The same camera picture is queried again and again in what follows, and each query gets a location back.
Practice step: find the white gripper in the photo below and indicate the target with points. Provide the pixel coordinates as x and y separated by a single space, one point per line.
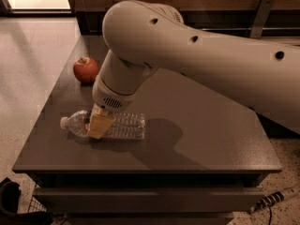
110 99

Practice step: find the clear plastic water bottle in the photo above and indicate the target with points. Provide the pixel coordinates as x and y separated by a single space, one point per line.
126 126

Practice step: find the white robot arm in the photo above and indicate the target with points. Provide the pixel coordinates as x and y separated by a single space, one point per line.
144 37

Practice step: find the red apple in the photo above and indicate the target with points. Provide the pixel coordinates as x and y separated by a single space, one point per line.
85 69

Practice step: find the grey cabinet drawer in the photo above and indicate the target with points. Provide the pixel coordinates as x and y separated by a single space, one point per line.
149 200

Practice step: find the wire basket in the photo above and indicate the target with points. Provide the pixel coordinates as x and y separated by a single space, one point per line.
35 205

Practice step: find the right metal bracket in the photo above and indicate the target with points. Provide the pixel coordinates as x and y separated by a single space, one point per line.
260 18

